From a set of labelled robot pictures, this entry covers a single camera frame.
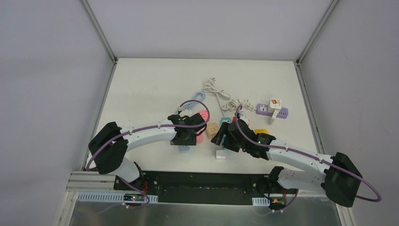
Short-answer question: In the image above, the white coiled cord right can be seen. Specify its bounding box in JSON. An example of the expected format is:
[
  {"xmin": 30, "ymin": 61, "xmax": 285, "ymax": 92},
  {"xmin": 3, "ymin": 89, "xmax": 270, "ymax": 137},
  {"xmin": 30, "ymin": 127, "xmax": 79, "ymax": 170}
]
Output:
[{"xmin": 222, "ymin": 99, "xmax": 255, "ymax": 112}]

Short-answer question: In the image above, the purple socket adapter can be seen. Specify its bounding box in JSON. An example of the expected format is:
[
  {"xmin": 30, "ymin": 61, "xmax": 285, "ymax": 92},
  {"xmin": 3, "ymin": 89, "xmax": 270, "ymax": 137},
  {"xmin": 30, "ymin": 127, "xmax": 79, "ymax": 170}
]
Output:
[{"xmin": 255, "ymin": 104, "xmax": 289, "ymax": 119}]

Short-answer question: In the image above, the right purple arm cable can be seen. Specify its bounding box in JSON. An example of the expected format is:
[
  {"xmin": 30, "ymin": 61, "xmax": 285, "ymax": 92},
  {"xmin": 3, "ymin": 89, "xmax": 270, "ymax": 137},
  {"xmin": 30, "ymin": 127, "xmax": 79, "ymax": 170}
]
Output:
[{"xmin": 234, "ymin": 105, "xmax": 382, "ymax": 216}]

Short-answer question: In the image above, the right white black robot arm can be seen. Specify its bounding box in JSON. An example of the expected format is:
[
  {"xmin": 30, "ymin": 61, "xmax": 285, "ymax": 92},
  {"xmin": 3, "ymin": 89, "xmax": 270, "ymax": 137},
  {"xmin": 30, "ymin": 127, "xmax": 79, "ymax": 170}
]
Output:
[{"xmin": 211, "ymin": 120, "xmax": 362, "ymax": 207}]

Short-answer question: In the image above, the beige wooden cube adapter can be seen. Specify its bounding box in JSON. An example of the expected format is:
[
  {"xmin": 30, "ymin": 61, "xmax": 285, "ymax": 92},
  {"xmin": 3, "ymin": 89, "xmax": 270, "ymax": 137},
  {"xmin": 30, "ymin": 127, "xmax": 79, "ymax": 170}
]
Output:
[{"xmin": 205, "ymin": 122, "xmax": 219, "ymax": 140}]

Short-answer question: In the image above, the pink triangular plug adapter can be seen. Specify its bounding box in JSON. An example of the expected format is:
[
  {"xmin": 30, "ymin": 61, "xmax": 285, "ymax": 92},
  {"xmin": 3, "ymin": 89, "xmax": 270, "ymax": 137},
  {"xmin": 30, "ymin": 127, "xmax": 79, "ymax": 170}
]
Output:
[{"xmin": 196, "ymin": 134, "xmax": 204, "ymax": 144}]

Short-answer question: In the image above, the light blue coiled cord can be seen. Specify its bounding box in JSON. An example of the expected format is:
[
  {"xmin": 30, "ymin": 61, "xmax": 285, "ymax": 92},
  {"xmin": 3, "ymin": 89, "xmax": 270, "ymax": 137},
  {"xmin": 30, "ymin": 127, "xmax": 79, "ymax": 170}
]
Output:
[{"xmin": 184, "ymin": 92, "xmax": 205, "ymax": 111}]

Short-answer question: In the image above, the white coiled power cord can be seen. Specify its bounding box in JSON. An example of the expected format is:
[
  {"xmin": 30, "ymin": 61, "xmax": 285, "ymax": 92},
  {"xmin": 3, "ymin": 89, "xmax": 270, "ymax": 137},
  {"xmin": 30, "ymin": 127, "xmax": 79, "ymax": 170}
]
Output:
[{"xmin": 202, "ymin": 78, "xmax": 232, "ymax": 119}]

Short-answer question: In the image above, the light blue power strip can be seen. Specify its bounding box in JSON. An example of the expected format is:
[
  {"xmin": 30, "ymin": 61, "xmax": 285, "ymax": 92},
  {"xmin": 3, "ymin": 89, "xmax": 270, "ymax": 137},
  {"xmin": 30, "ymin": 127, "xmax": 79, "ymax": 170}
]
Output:
[{"xmin": 178, "ymin": 145, "xmax": 190, "ymax": 153}]

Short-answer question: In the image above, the pink square plug adapter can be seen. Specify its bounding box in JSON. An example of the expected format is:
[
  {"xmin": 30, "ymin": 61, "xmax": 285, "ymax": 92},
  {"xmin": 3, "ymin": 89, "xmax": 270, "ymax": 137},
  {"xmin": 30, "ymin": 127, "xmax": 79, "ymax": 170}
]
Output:
[{"xmin": 199, "ymin": 110, "xmax": 210, "ymax": 122}]

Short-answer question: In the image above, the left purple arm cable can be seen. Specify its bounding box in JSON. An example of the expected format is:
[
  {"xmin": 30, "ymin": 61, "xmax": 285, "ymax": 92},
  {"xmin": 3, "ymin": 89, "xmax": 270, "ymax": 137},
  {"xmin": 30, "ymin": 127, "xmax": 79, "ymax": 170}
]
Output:
[{"xmin": 85, "ymin": 99, "xmax": 211, "ymax": 209}]

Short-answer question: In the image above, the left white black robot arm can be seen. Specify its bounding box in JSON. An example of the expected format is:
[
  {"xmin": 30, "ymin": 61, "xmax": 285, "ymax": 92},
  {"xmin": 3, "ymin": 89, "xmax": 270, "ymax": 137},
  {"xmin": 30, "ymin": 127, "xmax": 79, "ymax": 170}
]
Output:
[{"xmin": 87, "ymin": 113, "xmax": 207, "ymax": 190}]

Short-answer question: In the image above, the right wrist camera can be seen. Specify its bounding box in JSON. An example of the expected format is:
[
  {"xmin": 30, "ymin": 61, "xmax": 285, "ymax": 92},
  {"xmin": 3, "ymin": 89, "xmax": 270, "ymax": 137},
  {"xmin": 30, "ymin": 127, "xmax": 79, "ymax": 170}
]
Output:
[{"xmin": 235, "ymin": 113, "xmax": 250, "ymax": 125}]

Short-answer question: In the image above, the white cube adapter with sticker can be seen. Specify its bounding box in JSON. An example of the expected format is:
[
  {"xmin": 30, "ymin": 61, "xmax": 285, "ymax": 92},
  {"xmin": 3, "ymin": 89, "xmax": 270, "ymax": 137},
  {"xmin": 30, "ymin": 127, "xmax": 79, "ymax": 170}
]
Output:
[{"xmin": 268, "ymin": 98, "xmax": 282, "ymax": 113}]

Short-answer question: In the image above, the yellow cube plug adapter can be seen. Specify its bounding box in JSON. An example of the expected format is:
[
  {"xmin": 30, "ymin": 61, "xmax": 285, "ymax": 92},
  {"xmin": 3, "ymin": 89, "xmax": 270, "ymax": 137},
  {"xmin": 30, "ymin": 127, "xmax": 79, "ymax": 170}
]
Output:
[{"xmin": 254, "ymin": 129, "xmax": 269, "ymax": 134}]

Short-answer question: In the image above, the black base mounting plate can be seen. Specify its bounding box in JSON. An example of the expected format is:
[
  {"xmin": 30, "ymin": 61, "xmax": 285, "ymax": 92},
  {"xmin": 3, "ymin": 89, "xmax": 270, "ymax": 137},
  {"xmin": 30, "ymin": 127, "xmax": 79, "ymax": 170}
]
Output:
[{"xmin": 130, "ymin": 171, "xmax": 295, "ymax": 210}]

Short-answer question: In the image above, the white USB charger block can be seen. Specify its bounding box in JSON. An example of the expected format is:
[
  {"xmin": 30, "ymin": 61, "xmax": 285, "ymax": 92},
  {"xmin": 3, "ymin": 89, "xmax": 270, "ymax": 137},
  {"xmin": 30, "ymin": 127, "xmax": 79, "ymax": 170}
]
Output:
[{"xmin": 215, "ymin": 150, "xmax": 226, "ymax": 161}]

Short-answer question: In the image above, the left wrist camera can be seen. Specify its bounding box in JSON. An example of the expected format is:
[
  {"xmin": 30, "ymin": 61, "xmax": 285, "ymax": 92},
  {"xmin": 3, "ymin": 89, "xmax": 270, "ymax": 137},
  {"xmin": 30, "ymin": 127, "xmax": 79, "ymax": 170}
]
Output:
[{"xmin": 177, "ymin": 106, "xmax": 192, "ymax": 114}]

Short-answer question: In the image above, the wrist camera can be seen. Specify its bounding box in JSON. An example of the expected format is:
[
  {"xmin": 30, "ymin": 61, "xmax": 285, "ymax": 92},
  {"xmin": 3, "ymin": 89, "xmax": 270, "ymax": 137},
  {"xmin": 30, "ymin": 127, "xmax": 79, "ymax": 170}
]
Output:
[
  {"xmin": 177, "ymin": 106, "xmax": 192, "ymax": 114},
  {"xmin": 235, "ymin": 113, "xmax": 250, "ymax": 125}
]

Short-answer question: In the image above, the teal power strip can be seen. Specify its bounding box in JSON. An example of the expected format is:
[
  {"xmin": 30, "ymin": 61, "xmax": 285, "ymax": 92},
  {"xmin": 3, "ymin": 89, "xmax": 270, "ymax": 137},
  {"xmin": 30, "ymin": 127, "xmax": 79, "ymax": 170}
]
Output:
[{"xmin": 220, "ymin": 117, "xmax": 231, "ymax": 124}]

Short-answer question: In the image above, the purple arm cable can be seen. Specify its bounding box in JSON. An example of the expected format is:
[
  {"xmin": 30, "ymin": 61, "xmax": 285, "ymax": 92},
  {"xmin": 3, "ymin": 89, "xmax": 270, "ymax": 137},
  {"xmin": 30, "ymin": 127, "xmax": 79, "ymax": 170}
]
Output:
[
  {"xmin": 85, "ymin": 99, "xmax": 211, "ymax": 209},
  {"xmin": 234, "ymin": 105, "xmax": 382, "ymax": 216}
]

